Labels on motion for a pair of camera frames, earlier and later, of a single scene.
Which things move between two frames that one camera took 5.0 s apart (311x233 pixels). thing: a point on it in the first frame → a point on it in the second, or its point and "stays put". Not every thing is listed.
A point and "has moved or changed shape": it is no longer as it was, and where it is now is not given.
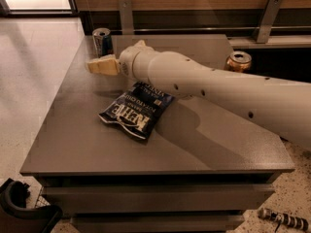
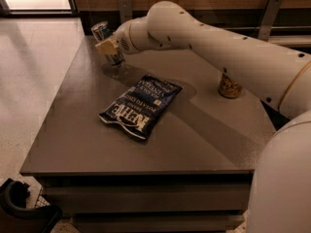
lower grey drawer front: [156, 222] stays put
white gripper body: [127, 61] → [122, 37]
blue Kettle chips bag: [137, 109] stays put
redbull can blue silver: [103, 42] has moved or changed shape
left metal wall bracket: [125, 16] stays put
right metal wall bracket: [273, 5] stays put
